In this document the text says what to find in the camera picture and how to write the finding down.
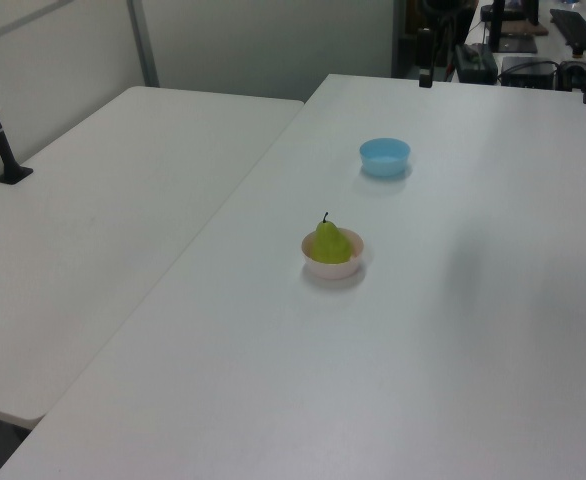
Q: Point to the black monitor stand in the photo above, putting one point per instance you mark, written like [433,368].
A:
[498,30]

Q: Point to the black box device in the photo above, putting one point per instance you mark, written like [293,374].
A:
[528,71]

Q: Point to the pink plastic bowl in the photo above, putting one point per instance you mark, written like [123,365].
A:
[330,270]

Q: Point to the white side table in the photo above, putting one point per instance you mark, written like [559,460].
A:
[98,210]

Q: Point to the black keyboard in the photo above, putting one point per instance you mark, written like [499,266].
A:
[578,29]

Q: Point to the black pole with base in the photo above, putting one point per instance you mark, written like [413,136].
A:
[0,145]

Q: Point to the light blue plastic bowl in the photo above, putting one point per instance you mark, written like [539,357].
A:
[385,157]

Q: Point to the green pear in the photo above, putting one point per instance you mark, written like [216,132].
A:
[330,247]

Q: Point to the brown desk mat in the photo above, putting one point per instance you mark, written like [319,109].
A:
[525,27]

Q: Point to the black and green device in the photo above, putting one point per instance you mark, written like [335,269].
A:
[475,62]

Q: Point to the small black device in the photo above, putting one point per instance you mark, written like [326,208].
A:
[575,75]

